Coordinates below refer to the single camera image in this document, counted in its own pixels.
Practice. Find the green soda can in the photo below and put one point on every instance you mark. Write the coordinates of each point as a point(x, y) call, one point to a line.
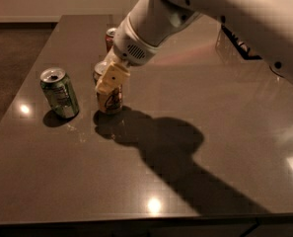
point(58, 90)

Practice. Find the orange-yellow soda can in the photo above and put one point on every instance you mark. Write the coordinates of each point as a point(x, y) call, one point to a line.
point(110, 104)

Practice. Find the red-orange soda can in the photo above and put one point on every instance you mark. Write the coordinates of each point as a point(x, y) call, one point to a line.
point(110, 33)

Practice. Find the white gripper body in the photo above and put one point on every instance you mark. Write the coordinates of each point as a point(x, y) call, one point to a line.
point(130, 46)

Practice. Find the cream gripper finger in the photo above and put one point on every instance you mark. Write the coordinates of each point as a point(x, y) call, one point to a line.
point(115, 73)

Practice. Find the black wire basket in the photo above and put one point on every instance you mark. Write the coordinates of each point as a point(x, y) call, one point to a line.
point(244, 51)

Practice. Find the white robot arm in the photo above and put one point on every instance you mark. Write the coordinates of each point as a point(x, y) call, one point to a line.
point(266, 26)

